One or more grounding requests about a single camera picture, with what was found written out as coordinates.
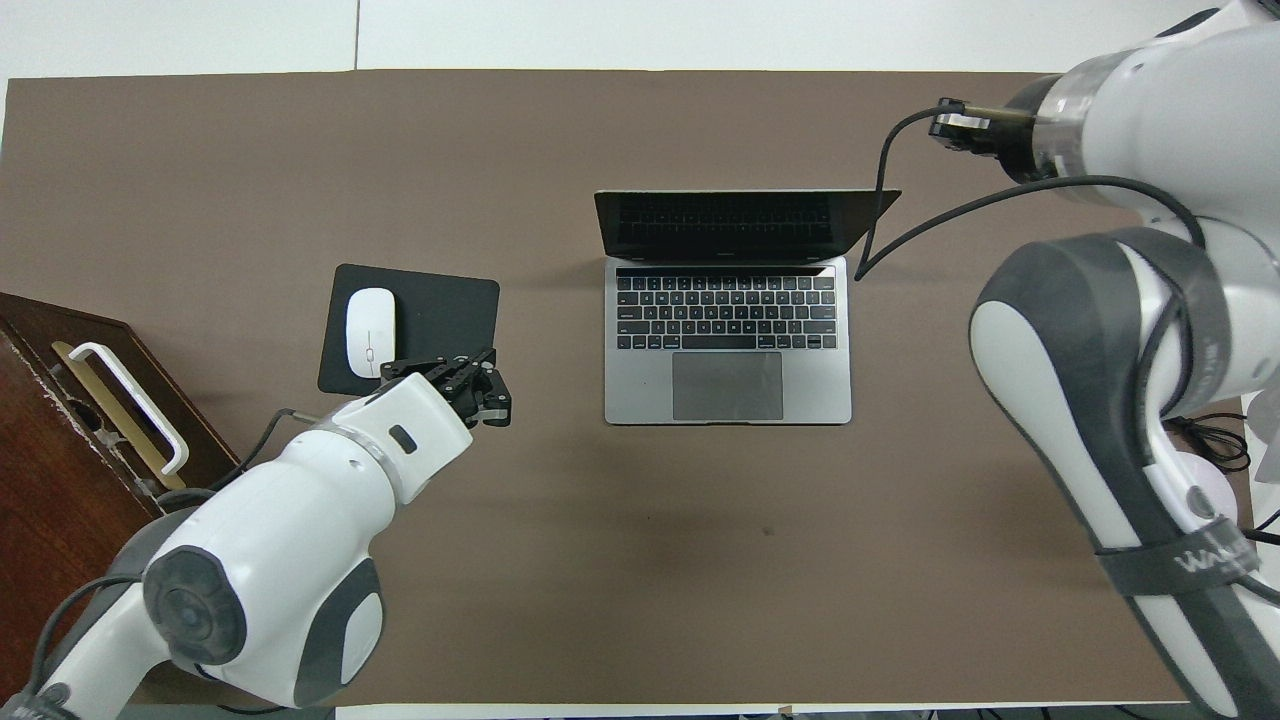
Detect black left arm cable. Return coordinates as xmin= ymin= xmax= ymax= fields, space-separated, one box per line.
xmin=25 ymin=405 xmax=326 ymax=701

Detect brown table mat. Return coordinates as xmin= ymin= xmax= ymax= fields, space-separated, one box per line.
xmin=0 ymin=68 xmax=1246 ymax=706

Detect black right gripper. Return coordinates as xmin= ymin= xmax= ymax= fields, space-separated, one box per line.
xmin=1000 ymin=78 xmax=1046 ymax=186

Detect white desk lamp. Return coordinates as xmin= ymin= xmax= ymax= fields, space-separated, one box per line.
xmin=1168 ymin=390 xmax=1280 ymax=546

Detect brass handle plate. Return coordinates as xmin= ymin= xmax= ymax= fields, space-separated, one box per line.
xmin=50 ymin=340 xmax=187 ymax=491

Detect dark wooden box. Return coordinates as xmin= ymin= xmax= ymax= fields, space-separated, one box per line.
xmin=0 ymin=292 xmax=241 ymax=691

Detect grey laptop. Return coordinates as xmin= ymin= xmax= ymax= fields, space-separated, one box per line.
xmin=594 ymin=188 xmax=902 ymax=426

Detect black lamp power cable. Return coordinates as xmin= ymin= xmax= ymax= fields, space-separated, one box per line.
xmin=1165 ymin=412 xmax=1253 ymax=473

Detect white box handle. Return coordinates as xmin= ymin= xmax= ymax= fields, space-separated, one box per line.
xmin=68 ymin=342 xmax=191 ymax=476

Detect black mouse pad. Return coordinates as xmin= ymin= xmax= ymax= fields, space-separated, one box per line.
xmin=318 ymin=263 xmax=501 ymax=409

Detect white computer mouse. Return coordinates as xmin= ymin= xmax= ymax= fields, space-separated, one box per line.
xmin=345 ymin=288 xmax=397 ymax=380

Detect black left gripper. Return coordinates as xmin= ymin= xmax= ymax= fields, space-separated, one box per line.
xmin=380 ymin=348 xmax=514 ymax=429

